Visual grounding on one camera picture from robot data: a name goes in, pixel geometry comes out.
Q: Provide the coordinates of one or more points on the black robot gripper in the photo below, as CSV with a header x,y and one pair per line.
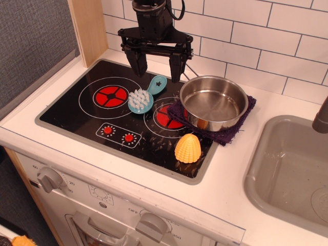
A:
x,y
156,34

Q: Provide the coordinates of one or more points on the metal pot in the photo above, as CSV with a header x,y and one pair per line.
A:
x,y
213,103

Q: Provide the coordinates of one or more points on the red right stove knob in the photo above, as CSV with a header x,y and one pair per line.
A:
x,y
129,138

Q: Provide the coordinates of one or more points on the red stove knob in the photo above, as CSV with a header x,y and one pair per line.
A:
x,y
107,130
129,138

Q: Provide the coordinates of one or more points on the red left stove knob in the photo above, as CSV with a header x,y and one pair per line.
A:
x,y
107,130

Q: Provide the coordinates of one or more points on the blue dish brush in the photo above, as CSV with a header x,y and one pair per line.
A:
x,y
141,101

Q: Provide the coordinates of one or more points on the purple folded cloth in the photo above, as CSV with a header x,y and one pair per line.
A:
x,y
178,113

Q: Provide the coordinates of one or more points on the black toy stovetop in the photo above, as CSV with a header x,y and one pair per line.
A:
x,y
99,98

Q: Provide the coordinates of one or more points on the yellow toy corn piece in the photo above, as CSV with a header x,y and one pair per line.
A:
x,y
188,149

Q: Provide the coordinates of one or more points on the grey left oven dial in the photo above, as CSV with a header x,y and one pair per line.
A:
x,y
49,179

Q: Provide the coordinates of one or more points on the grey oven dial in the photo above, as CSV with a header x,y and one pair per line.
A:
x,y
152,226
49,179

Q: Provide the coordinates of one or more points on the grey right oven dial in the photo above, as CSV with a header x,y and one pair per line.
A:
x,y
152,226

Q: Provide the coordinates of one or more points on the grey sink basin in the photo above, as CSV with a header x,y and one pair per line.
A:
x,y
287,177

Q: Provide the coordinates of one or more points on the white toy oven front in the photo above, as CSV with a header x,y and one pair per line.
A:
x,y
83,214

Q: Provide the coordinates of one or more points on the grey faucet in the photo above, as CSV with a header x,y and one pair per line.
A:
x,y
320,122

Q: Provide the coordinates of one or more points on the orange fuzzy object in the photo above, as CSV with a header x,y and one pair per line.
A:
x,y
22,241

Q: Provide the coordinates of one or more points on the wooden post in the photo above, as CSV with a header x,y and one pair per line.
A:
x,y
90,31

